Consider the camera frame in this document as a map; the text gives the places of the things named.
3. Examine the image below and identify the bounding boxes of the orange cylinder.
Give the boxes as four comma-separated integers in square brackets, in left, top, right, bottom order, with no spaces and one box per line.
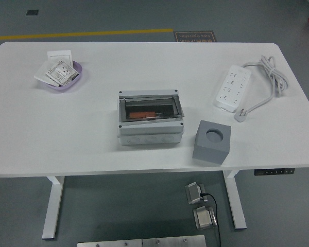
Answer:
[128,111,157,119]

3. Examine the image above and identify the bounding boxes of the transparent hinged box lid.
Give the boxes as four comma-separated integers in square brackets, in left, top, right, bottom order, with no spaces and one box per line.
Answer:
[119,95,184,121]

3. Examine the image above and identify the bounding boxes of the grey cube with round hole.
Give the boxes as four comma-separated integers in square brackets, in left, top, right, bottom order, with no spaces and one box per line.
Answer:
[192,119,232,167]

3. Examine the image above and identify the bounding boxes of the silver foot pedal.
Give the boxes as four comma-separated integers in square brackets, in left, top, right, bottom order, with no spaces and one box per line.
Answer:
[184,182,209,205]
[193,205,218,231]

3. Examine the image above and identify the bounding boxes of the white power strip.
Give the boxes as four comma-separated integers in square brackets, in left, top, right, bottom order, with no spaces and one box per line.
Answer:
[212,64,252,113]

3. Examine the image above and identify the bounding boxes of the purple plastic tray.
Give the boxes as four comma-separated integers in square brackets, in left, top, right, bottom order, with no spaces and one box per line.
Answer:
[40,60,83,91]

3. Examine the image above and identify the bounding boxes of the dark floor sign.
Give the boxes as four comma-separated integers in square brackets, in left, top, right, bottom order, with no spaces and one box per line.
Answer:
[174,31,218,43]

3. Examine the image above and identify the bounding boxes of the white table leg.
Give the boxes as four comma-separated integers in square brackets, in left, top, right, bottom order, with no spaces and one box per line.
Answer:
[223,170,247,230]
[42,175,65,239]

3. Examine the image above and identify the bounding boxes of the plain white flat plate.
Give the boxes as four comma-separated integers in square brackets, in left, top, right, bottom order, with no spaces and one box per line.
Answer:
[34,61,60,87]

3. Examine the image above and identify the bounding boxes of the black table control panel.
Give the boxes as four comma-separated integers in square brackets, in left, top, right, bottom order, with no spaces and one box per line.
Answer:
[254,167,296,177]

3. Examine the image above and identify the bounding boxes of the grey plastic enclosure box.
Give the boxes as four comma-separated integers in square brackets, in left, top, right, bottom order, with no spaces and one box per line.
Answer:
[117,89,185,146]

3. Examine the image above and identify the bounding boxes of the black pedal cable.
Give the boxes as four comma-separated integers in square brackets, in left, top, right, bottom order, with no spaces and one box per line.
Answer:
[199,192,221,247]

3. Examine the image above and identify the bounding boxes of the wall socket in printed wrap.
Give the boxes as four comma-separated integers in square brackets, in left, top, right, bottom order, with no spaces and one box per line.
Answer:
[45,60,80,87]

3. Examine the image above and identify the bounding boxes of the white wall switch plate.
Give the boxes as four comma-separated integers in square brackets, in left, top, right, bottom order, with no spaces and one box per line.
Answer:
[47,50,73,65]

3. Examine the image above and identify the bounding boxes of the grey metal base plate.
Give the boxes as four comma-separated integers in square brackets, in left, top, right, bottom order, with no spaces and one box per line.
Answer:
[76,239,143,247]
[142,235,207,247]

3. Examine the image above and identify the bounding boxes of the white power cable with plug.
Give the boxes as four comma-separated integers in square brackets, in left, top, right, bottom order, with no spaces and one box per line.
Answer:
[233,55,289,123]

